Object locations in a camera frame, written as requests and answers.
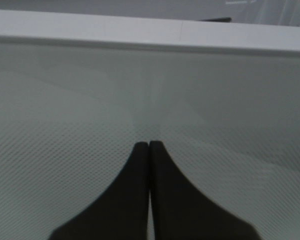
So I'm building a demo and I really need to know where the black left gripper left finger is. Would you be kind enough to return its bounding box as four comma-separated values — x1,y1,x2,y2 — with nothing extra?
49,142,149,240

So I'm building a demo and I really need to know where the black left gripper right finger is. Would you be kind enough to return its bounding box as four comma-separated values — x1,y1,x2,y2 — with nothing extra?
149,141,256,240

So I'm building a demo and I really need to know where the white microwave door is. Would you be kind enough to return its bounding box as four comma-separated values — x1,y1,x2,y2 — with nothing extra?
0,10,300,240

